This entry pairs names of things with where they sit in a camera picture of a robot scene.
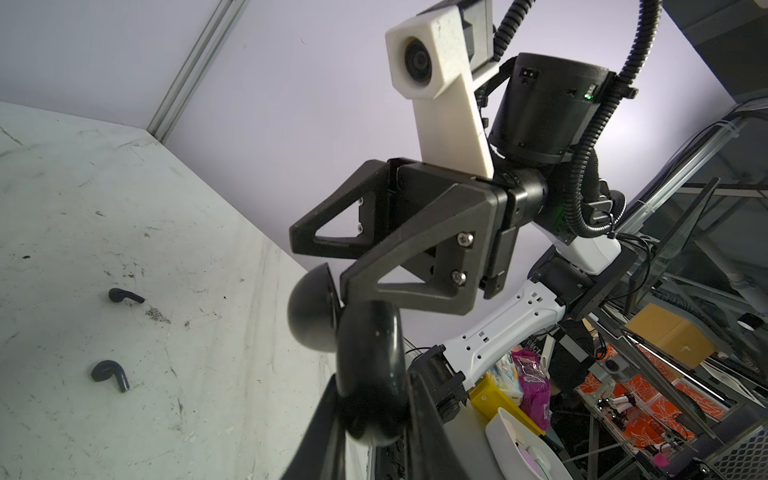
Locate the purple snack bag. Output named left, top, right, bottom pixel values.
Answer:
left=509, top=349, right=551, bottom=431

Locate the cardboard box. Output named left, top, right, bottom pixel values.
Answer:
left=626, top=304, right=716, bottom=369

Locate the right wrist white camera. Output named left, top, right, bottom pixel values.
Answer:
left=385, top=1, right=499, bottom=179

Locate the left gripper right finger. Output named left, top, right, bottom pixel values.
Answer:
left=407, top=373, right=468, bottom=480

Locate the yellow plastic bin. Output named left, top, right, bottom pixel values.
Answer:
left=469, top=373, right=545, bottom=436

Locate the white plastic tray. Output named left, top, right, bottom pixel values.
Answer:
left=485, top=408, right=572, bottom=480

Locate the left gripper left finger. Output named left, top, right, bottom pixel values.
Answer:
left=282, top=375, right=346, bottom=480

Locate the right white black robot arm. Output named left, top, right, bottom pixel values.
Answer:
left=288, top=53, right=643, bottom=410

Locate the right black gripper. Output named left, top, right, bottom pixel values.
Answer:
left=289, top=159, right=547, bottom=315

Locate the black round earbud charging case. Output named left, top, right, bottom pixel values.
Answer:
left=287, top=264, right=409, bottom=446

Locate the black earbud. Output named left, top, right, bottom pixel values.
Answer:
left=108, top=288, right=146, bottom=304
left=90, top=360, right=130, bottom=393

